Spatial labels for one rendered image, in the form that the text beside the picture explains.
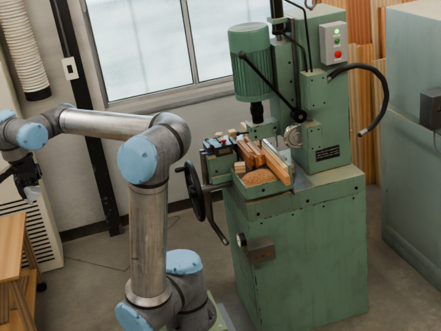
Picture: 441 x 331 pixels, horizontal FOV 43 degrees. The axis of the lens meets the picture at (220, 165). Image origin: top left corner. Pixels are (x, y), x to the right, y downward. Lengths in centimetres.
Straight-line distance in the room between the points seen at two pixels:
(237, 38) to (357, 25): 173
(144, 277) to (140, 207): 27
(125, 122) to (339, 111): 116
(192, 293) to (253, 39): 105
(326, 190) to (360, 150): 148
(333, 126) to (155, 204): 124
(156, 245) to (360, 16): 268
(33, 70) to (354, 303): 217
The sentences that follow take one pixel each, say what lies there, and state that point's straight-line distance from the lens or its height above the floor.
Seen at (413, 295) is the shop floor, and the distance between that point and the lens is 319.
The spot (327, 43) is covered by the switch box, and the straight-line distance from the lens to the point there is 239.
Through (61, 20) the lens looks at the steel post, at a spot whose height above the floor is 149.
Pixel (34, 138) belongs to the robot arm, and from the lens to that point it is 192.
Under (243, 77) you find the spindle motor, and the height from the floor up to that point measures 131.
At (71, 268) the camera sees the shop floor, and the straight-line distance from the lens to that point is 378.
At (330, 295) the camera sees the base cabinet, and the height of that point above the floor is 18.
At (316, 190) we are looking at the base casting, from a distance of 254.
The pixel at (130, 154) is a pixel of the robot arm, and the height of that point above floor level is 145.
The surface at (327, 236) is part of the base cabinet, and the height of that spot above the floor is 52.
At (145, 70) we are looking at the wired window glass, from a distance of 374.
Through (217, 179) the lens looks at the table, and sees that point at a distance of 254.
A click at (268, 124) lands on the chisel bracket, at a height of 106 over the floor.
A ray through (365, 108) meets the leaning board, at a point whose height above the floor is 58.
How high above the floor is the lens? 201
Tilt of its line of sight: 26 degrees down
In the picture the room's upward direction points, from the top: 8 degrees counter-clockwise
